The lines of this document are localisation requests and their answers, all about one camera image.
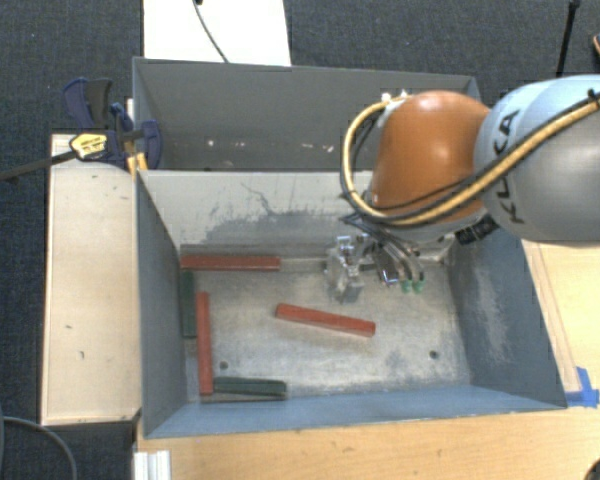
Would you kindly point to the pale grey metal gripper finger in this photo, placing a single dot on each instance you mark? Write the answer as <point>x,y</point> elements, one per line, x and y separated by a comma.
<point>338,263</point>
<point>355,283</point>

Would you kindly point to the red-brown flat block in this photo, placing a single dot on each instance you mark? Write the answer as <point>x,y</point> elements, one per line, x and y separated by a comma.
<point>325,320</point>
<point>204,343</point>
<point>230,262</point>

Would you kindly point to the grey metal bin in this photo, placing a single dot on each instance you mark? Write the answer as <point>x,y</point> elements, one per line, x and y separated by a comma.
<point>330,358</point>

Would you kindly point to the dark green flat block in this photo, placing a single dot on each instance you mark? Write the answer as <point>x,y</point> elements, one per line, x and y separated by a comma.
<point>188,305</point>
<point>250,387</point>

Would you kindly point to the pale wood flat board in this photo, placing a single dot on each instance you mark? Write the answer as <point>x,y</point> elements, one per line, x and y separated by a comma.
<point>92,293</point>

